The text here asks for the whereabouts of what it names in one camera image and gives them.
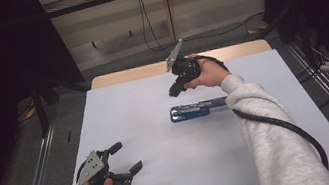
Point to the white power adapter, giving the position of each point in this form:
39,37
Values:
325,66

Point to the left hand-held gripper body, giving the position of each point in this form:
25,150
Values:
90,168

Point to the black metal stand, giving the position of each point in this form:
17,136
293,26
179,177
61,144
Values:
40,106

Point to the white board sheet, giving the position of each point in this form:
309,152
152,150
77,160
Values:
172,172

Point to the wooden table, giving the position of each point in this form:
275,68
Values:
135,73

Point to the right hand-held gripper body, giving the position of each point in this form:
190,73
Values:
184,68

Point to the person's right hand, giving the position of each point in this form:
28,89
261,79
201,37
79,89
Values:
209,72

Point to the blue stapler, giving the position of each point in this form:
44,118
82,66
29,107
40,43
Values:
194,111

